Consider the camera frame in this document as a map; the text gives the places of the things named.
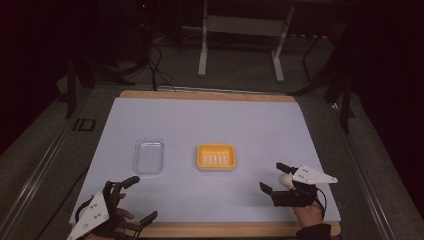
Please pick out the black stand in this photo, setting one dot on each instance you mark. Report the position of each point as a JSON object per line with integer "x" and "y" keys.
{"x": 70, "y": 95}
{"x": 346, "y": 100}

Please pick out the pale blue table mat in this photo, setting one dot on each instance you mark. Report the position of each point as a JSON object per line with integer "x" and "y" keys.
{"x": 216, "y": 123}

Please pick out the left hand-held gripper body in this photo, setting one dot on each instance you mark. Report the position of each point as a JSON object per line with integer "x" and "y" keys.
{"x": 95, "y": 210}

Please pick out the white metal stand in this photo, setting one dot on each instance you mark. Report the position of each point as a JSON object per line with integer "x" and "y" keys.
{"x": 246, "y": 25}

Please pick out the person's left hand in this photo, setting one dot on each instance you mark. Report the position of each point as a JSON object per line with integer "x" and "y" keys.
{"x": 126, "y": 213}

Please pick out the yellow soap dish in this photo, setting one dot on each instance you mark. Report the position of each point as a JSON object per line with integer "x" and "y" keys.
{"x": 216, "y": 157}

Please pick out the clear plastic dish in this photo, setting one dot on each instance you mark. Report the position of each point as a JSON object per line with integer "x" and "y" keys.
{"x": 148, "y": 156}

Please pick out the person's right hand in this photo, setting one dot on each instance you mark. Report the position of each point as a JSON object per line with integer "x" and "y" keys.
{"x": 309, "y": 215}

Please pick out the black floor bracket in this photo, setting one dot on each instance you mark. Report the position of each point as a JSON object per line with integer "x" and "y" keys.
{"x": 76, "y": 124}

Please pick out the metal floor rail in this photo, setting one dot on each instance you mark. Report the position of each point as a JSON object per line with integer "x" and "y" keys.
{"x": 33, "y": 186}
{"x": 365, "y": 181}

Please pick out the white rounded object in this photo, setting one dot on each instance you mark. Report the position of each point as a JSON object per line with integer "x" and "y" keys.
{"x": 286, "y": 180}

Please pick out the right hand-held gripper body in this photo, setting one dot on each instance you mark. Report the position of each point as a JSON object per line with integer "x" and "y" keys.
{"x": 308, "y": 176}

